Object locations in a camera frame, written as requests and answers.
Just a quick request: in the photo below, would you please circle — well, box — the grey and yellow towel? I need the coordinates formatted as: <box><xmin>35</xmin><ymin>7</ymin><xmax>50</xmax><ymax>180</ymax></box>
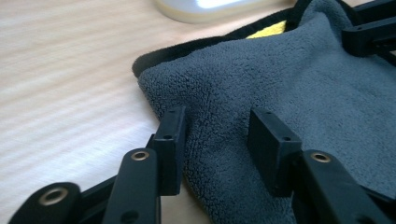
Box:
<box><xmin>132</xmin><ymin>0</ymin><xmax>396</xmax><ymax>224</ymax></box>

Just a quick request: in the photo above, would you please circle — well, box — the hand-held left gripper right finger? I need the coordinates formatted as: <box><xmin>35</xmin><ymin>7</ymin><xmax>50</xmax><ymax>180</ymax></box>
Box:
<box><xmin>247</xmin><ymin>107</ymin><xmax>304</xmax><ymax>198</ymax></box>

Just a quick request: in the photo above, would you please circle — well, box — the white towel rack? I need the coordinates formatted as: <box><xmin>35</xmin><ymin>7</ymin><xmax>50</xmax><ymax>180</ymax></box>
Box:
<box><xmin>153</xmin><ymin>0</ymin><xmax>297</xmax><ymax>24</ymax></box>

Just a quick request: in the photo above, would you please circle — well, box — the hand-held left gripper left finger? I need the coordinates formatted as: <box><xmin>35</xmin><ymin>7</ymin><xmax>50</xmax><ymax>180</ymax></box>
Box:
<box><xmin>152</xmin><ymin>105</ymin><xmax>188</xmax><ymax>197</ymax></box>

